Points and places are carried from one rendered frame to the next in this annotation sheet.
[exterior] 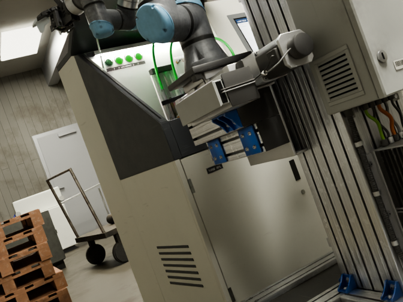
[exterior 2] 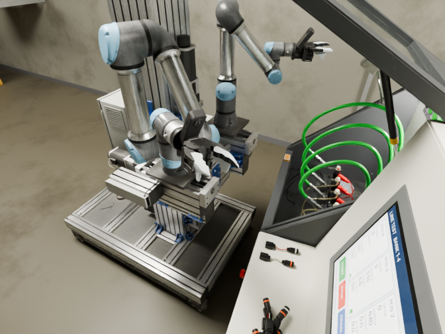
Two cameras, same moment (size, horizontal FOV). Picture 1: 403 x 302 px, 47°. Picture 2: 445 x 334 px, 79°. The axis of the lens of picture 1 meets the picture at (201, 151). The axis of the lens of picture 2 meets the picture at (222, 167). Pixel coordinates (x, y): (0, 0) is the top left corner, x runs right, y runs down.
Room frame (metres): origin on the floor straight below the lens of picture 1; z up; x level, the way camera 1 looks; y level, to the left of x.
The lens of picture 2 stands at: (2.73, -1.00, 1.86)
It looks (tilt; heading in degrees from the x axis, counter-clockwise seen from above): 38 degrees down; 144
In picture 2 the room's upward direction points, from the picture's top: straight up
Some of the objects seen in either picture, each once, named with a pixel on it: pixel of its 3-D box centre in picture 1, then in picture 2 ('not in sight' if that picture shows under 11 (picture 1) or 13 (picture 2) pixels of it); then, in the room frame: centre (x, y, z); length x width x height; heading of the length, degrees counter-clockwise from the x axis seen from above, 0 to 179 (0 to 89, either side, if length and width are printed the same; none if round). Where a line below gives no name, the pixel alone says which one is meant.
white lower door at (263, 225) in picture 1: (264, 210); not in sight; (2.06, -0.17, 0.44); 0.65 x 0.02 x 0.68; 124
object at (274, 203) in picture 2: (229, 120); (277, 194); (2.07, -0.16, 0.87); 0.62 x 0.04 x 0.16; 124
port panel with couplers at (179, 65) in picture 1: (189, 75); not in sight; (2.62, -0.09, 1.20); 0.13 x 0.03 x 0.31; 124
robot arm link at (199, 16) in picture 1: (189, 21); (226, 97); (1.54, -0.11, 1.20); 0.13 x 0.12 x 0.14; 141
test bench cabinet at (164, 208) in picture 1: (231, 224); not in sight; (2.30, -0.01, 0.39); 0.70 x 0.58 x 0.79; 124
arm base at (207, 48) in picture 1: (202, 54); (225, 115); (1.55, -0.11, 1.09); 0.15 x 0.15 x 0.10
